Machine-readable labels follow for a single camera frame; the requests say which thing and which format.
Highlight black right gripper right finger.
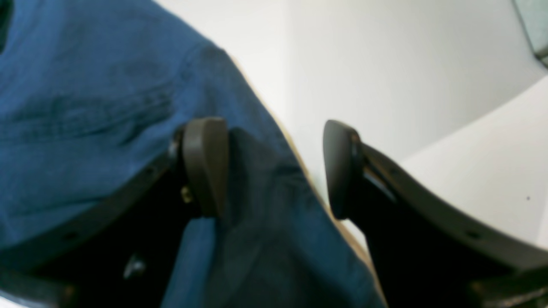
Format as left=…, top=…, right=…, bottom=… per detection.
left=323, top=120, right=548, bottom=308

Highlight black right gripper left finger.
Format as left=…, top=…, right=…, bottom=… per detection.
left=1, top=118, right=229, bottom=308

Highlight dark blue t-shirt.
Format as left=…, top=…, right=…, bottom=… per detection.
left=1, top=0, right=384, bottom=308

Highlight grey metal edge strip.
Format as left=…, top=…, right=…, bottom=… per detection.
left=533, top=46, right=548, bottom=68

